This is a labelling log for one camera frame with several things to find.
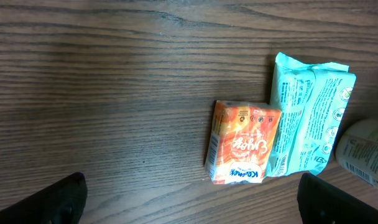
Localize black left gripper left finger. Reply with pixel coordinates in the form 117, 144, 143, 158
0, 172, 88, 224

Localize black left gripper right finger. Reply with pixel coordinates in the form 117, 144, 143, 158
297, 173, 378, 224

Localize green lid jar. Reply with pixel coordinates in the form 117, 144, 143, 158
335, 119, 378, 189

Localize teal wet wipes pack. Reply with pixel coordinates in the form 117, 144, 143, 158
265, 52, 356, 177

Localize orange tissue pack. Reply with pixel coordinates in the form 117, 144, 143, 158
205, 100, 282, 185

